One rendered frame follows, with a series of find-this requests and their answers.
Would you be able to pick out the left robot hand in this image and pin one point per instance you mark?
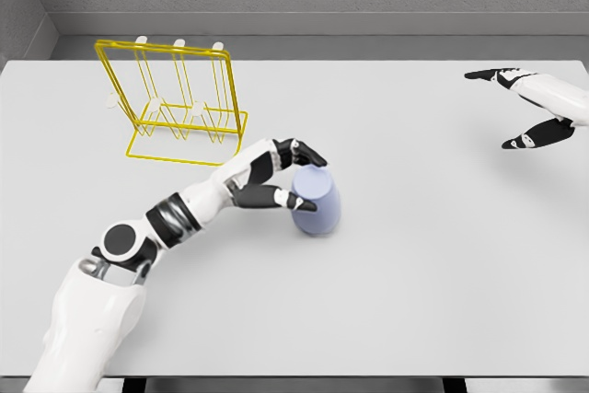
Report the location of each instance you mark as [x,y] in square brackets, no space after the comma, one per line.
[246,167]

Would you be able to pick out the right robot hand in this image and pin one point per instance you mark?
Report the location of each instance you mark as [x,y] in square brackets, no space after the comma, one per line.
[547,94]

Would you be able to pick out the lavender blue cup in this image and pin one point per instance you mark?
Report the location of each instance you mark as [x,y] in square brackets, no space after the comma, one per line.
[317,202]

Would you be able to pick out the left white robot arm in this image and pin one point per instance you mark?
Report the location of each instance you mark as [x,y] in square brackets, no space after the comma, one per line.
[110,273]

